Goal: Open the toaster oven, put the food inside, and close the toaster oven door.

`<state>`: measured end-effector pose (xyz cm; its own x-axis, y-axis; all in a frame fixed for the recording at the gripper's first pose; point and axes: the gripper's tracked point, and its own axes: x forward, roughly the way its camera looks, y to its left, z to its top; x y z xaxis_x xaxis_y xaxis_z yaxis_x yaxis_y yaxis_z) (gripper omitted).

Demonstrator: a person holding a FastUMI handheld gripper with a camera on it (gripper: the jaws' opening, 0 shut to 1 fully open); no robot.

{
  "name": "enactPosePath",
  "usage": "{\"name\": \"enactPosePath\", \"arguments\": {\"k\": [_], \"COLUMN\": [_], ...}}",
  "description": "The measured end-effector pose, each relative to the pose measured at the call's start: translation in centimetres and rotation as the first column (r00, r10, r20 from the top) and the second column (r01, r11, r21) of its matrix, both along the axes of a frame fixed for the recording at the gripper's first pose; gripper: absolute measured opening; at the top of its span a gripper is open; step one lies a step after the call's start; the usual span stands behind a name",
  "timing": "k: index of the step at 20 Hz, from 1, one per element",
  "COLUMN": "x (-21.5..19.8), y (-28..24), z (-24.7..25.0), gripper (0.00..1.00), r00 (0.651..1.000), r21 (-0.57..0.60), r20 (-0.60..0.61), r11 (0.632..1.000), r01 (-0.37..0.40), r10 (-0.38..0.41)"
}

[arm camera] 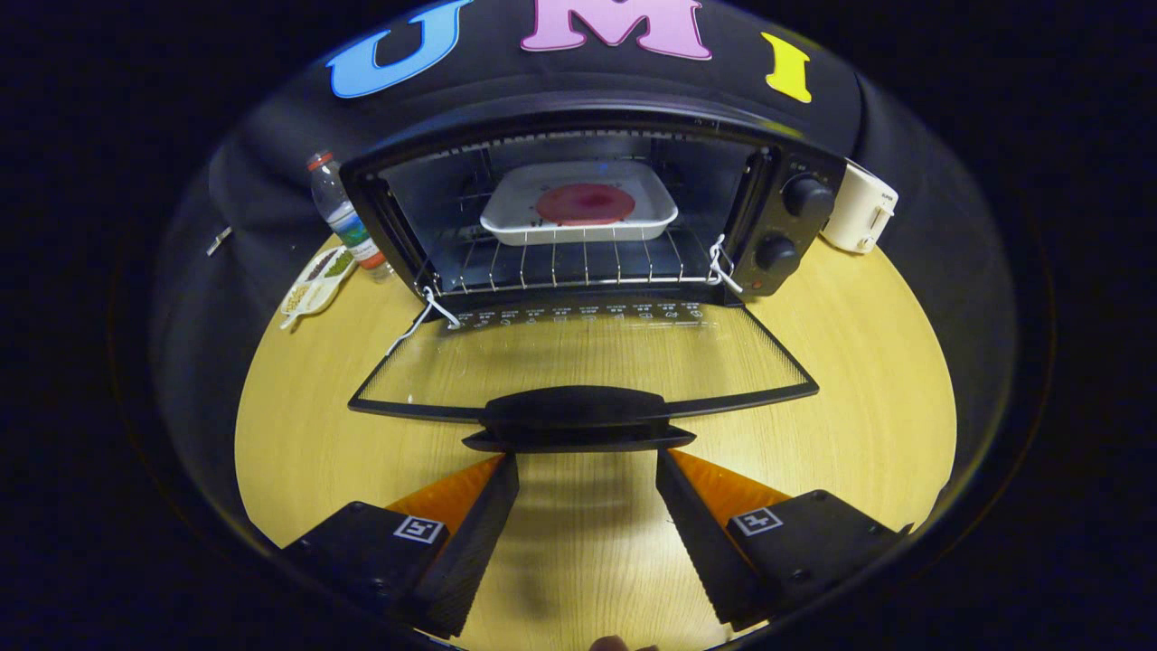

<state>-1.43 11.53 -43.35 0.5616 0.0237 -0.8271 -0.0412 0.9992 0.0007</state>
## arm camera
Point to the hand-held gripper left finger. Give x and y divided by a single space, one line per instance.
475 551

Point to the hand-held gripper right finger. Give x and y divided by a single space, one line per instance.
700 542

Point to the black toaster oven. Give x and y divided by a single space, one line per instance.
578 407

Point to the white square plate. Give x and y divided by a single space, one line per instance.
515 221

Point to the pink ham slice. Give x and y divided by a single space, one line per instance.
586 203

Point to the white pop-up toaster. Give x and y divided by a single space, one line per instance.
854 212

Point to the white divided snack dish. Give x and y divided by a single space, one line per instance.
312 285

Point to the clear plastic bottle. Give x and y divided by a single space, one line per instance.
343 217

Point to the grey clip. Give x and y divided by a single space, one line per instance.
219 240

